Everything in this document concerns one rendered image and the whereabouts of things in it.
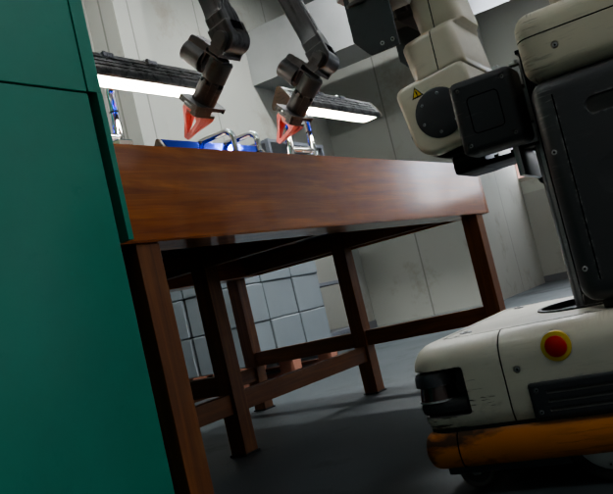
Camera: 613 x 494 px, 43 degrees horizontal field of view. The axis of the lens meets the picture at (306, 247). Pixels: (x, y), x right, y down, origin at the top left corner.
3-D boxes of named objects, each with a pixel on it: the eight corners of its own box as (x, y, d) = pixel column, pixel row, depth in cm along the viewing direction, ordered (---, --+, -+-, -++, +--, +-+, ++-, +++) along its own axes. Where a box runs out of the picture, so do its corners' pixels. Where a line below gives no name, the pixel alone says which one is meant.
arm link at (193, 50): (228, 34, 168) (250, 39, 175) (191, 9, 172) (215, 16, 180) (205, 83, 172) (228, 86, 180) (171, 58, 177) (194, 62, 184)
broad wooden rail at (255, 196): (486, 212, 285) (475, 164, 286) (118, 244, 134) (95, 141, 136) (457, 221, 292) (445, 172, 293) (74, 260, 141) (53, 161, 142)
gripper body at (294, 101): (273, 109, 206) (285, 84, 204) (294, 112, 215) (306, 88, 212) (289, 122, 204) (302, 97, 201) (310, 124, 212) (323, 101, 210)
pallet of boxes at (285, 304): (255, 372, 569) (223, 231, 577) (338, 357, 534) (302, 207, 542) (159, 407, 476) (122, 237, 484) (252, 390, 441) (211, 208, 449)
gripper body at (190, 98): (176, 99, 177) (188, 71, 174) (205, 102, 185) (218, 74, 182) (194, 114, 174) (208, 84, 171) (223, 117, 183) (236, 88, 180)
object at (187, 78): (222, 92, 219) (217, 68, 219) (37, 63, 167) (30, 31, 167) (201, 101, 223) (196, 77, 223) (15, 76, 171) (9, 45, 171)
